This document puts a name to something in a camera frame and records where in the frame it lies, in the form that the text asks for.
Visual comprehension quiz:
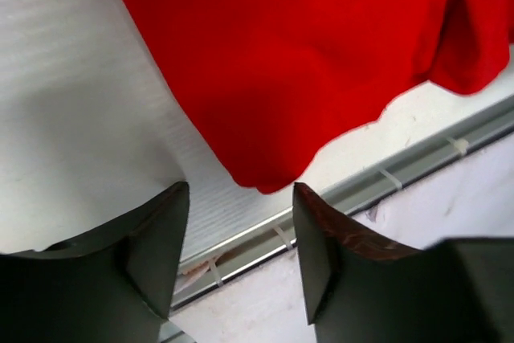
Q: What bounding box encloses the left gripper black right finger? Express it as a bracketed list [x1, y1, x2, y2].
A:
[292, 183, 513, 342]

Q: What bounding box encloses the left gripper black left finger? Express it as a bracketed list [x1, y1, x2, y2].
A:
[1, 182, 190, 342]

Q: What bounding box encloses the red t-shirt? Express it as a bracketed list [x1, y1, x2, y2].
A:
[122, 0, 513, 194]

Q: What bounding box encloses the aluminium table rail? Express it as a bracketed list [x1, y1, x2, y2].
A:
[160, 93, 514, 343]

